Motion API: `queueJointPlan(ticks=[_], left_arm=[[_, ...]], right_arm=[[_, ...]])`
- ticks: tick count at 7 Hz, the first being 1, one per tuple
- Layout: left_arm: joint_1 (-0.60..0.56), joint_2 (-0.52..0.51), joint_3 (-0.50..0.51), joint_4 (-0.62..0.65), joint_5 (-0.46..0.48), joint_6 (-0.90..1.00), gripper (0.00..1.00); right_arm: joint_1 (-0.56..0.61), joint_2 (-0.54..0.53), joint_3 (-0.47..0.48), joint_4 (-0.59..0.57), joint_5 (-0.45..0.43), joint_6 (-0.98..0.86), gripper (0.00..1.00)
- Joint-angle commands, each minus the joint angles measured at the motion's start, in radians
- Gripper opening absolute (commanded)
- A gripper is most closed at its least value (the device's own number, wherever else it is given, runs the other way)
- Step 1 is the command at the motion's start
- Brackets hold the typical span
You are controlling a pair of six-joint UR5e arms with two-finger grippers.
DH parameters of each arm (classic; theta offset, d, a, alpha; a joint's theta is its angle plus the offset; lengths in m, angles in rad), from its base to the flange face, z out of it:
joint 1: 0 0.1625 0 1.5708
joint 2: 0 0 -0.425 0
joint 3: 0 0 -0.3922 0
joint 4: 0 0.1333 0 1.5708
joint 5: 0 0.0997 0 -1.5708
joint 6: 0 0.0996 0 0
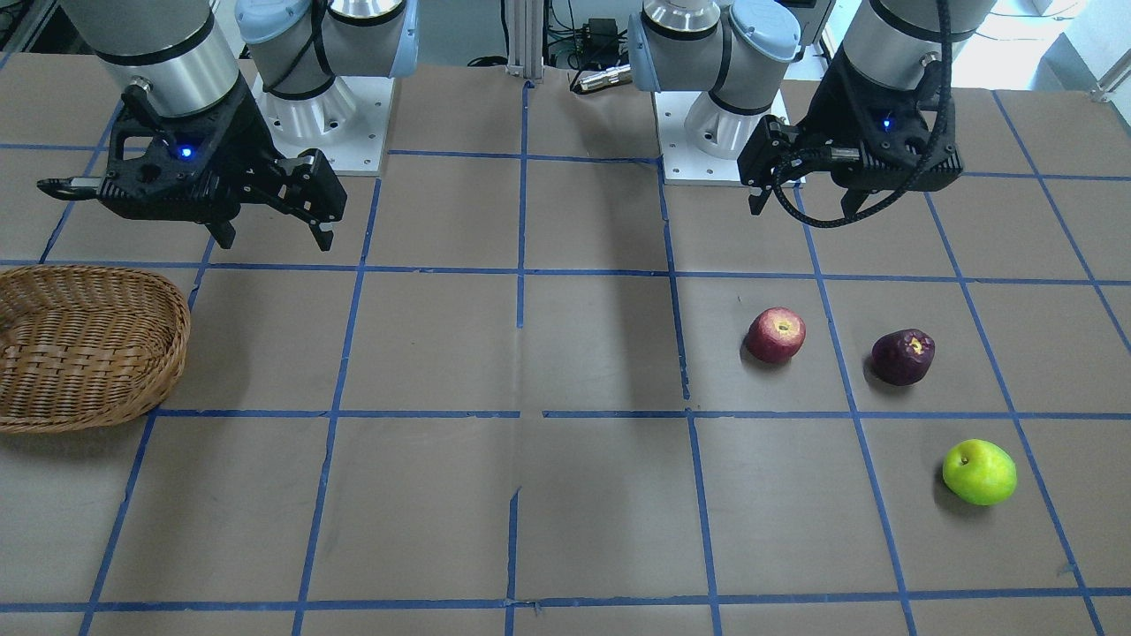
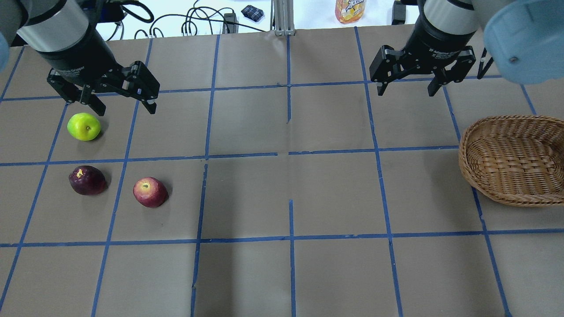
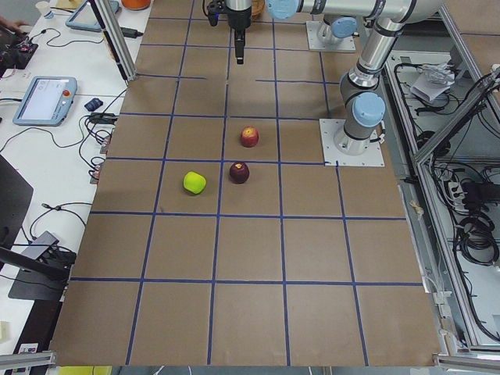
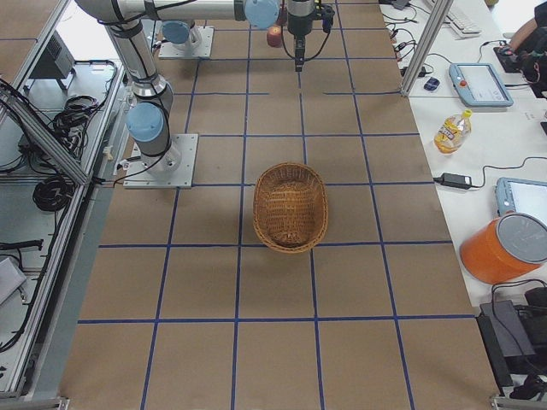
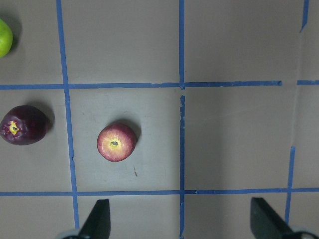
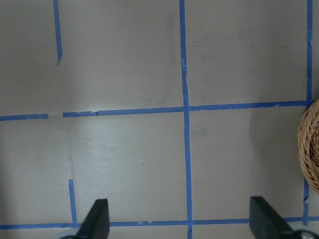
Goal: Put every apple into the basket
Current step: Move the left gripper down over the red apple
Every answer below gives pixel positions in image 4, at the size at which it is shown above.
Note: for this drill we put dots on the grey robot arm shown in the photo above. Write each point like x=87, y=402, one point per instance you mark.
x=182, y=35
x=148, y=121

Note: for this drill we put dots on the woven wicker basket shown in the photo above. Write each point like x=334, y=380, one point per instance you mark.
x=290, y=208

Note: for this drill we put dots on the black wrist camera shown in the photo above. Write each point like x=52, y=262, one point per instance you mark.
x=299, y=53

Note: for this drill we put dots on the black power adapter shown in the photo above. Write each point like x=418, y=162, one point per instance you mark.
x=454, y=181

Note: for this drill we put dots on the aluminium frame post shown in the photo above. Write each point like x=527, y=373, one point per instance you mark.
x=430, y=32

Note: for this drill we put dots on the orange bucket with grey lid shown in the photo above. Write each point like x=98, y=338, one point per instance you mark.
x=507, y=248

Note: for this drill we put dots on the blue teach pendant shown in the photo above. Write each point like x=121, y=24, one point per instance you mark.
x=478, y=85
x=521, y=196

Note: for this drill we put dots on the white keyboard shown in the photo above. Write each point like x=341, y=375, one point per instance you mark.
x=461, y=24

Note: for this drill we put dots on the dark blue small pouch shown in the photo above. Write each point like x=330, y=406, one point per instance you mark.
x=432, y=84

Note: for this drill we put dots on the red apple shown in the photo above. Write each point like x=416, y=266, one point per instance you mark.
x=274, y=36

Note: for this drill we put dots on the yellow juice bottle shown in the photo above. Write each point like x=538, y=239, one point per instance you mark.
x=453, y=132

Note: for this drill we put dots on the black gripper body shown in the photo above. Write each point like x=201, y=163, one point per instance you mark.
x=298, y=22

